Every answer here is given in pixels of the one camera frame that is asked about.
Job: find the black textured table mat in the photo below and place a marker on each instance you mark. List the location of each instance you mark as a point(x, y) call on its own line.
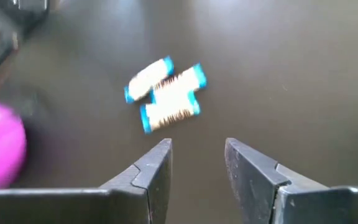
point(275, 93)

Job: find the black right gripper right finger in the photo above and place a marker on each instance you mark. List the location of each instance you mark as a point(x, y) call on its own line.
point(306, 207)

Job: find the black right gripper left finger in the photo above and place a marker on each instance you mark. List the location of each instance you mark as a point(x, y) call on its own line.
point(73, 208)

